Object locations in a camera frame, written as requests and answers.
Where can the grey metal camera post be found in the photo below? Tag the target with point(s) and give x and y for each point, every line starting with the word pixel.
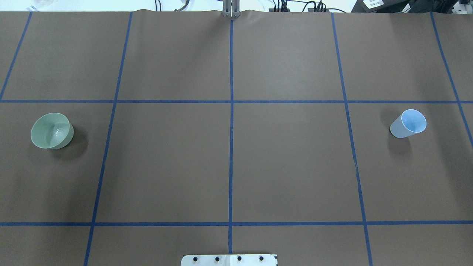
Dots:
pixel 231 8

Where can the light green bowl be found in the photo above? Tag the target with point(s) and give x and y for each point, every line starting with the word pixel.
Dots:
pixel 52 131

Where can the white bracket plate with bolts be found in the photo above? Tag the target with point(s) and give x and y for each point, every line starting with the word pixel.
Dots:
pixel 230 260

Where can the light blue cup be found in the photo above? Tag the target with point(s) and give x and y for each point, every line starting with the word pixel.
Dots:
pixel 409 123

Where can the dark equipment box top right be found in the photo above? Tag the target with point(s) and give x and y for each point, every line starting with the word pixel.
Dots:
pixel 413 6

